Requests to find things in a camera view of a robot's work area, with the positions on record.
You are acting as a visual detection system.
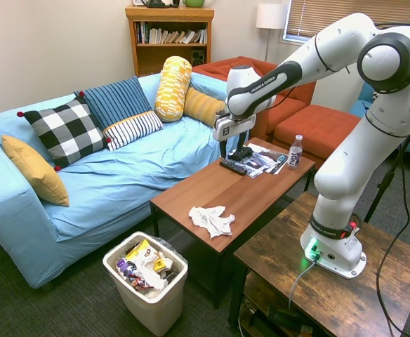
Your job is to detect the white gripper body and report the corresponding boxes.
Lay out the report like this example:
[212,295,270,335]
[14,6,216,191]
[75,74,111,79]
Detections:
[213,113,257,142]

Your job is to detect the white tissue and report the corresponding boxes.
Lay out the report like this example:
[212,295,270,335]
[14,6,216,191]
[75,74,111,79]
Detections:
[188,205,237,241]

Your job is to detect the crumpled white paper trash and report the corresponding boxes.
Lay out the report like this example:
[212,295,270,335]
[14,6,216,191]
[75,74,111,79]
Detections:
[134,258,173,292]

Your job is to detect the beige plastic trash bin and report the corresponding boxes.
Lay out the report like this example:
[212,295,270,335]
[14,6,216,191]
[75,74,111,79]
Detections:
[102,231,189,336]

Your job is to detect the long black remote control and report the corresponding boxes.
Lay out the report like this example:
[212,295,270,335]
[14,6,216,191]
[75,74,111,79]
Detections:
[219,158,248,176]

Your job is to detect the glossy magazine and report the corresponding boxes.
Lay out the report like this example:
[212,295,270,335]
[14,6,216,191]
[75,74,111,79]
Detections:
[246,142,289,176]
[240,159,273,179]

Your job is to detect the mustard striped bolster pillow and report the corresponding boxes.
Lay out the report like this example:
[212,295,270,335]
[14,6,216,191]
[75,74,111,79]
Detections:
[183,86,227,128]

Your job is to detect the wooden coffee table black legs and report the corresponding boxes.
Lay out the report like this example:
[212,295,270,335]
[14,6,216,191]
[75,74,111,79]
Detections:
[150,136,317,310]

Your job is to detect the clear water bottle purple print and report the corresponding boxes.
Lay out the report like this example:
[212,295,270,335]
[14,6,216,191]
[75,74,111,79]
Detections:
[286,134,305,171]

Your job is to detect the orange armchair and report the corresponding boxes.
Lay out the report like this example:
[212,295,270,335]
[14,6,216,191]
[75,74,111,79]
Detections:
[192,55,317,142]

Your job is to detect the orange ottoman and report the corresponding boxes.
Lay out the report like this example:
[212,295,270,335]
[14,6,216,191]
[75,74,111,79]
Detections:
[272,104,362,170]

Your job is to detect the yellow white patterned bolster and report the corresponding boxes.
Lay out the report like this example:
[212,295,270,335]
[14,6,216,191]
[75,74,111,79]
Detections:
[153,55,193,123]

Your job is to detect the small black speaker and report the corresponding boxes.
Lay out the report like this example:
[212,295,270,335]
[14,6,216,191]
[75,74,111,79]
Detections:
[190,48,206,66]

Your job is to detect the white navy striped pillow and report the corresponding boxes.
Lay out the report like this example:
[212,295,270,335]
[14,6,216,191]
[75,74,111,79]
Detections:
[102,110,165,152]

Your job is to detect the light blue sofa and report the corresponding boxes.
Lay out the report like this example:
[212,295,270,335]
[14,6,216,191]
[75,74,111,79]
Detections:
[0,72,252,291]

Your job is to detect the row of books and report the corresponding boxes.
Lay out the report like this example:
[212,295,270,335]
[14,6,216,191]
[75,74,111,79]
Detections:
[135,21,208,45]

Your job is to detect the wooden bookshelf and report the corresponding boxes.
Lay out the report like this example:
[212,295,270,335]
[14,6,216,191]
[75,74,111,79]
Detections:
[124,5,216,78]

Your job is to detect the white floor lamp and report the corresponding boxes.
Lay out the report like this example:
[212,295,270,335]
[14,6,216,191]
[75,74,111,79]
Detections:
[255,3,289,63]

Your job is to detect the blue striped pillow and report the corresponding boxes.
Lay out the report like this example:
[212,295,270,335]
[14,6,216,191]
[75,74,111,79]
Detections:
[74,76,154,132]

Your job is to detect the yellow chip bag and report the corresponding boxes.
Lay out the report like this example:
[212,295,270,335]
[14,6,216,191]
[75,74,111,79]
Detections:
[125,239,154,261]

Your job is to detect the wooden window blinds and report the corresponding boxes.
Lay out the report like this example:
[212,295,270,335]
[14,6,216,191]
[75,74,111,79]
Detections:
[283,0,410,44]

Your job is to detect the black tripod stand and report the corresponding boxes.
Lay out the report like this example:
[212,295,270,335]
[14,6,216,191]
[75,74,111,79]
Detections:
[364,133,410,224]

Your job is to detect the empty bottle purple label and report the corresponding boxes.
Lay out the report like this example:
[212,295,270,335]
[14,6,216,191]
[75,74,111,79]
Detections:
[117,258,143,282]

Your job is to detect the Hello Panda snack wrapper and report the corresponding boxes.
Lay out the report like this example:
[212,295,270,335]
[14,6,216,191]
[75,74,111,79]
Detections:
[127,272,154,292]

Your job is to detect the black white checkered pillow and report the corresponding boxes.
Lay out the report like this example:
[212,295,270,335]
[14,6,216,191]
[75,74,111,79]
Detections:
[16,90,112,173]

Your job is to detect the black power strip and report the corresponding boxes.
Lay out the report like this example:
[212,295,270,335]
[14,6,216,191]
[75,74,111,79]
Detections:
[239,302,315,337]

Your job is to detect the rustic wooden side table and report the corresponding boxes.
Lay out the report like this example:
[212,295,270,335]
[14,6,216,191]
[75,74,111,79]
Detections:
[227,191,410,337]

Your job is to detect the plain mustard yellow pillow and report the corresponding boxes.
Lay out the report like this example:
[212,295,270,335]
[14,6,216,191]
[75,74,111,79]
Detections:
[0,134,70,208]

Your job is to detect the grey cable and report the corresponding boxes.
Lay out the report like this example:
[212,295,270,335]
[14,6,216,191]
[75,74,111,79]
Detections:
[288,260,315,310]

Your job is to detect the black cable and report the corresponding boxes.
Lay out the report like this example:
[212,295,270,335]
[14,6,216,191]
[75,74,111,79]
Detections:
[375,138,410,336]

